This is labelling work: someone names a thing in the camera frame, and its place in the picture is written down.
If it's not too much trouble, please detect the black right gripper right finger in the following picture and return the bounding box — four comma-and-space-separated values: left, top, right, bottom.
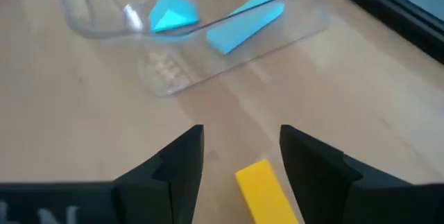
279, 124, 444, 224

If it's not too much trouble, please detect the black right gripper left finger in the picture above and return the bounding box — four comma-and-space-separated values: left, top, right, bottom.
0, 124, 205, 224

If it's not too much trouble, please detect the yellow rectangular block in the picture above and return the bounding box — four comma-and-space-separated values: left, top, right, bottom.
234, 158, 300, 224

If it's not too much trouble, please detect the blue rectangular block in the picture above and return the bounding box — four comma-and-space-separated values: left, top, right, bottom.
206, 0, 286, 55

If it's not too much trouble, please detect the blue wedge block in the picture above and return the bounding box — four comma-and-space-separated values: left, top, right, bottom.
148, 0, 201, 33

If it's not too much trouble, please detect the clear plastic bin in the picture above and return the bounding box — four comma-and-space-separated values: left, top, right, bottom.
54, 0, 351, 97

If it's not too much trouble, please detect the black table edge frame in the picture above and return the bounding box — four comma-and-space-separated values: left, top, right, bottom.
346, 0, 444, 66

